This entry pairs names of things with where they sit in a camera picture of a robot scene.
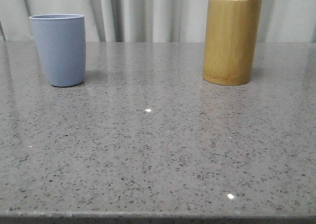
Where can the blue plastic cup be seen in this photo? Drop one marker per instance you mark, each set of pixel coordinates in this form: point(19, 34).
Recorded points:
point(61, 45)

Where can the bamboo cylinder holder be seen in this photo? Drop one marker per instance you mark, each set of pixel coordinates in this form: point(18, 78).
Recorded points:
point(230, 41)

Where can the grey-white curtain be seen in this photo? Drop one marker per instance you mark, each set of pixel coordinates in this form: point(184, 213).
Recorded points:
point(281, 21)

